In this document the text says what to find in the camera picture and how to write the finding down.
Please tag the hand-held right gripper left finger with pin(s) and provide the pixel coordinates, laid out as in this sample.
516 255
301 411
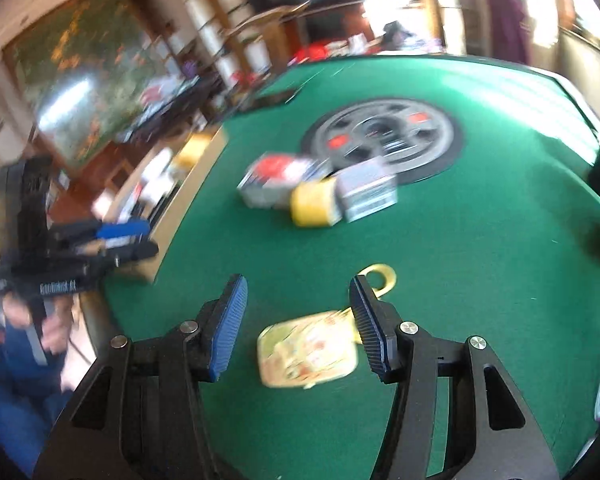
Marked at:
227 330

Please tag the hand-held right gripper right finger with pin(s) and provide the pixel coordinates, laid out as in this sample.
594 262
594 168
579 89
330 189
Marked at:
370 330

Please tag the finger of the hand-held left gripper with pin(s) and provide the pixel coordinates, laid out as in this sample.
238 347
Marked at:
122 230
130 252

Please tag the cardboard box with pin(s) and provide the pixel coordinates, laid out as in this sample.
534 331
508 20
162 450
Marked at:
180 200

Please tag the pale printed packet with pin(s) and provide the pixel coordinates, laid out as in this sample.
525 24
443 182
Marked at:
305 355

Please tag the person's left hand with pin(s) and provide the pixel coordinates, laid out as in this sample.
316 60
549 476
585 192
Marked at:
57 330

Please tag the grey printed box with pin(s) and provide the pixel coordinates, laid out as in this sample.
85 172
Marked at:
367 192

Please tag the red and white box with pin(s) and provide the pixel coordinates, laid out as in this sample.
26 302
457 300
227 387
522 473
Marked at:
275 175

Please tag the person's blue trousers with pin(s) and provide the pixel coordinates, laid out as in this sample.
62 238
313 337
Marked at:
10 410

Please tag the round table control panel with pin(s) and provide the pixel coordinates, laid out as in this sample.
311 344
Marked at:
380 130

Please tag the black smartphone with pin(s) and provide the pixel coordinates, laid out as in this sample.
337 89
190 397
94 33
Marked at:
275 98

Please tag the pile of clothes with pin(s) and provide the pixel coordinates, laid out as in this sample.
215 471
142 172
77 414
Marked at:
400 32

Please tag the maroon garment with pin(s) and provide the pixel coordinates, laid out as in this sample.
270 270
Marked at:
507 25

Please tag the floral wall painting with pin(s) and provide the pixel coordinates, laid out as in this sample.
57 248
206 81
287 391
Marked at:
80 85

